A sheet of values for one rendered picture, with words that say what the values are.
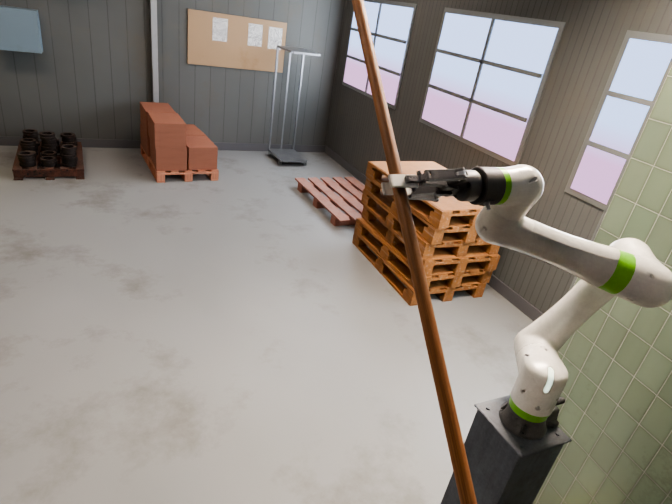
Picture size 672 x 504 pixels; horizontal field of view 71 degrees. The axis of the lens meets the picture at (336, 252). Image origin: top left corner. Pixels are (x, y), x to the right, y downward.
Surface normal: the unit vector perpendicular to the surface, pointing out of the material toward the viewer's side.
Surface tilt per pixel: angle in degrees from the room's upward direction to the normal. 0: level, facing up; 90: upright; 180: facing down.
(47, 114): 90
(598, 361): 90
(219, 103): 90
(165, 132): 90
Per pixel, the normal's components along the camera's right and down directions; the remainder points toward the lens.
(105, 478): 0.15, -0.88
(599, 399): -0.93, 0.04
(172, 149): 0.44, 0.47
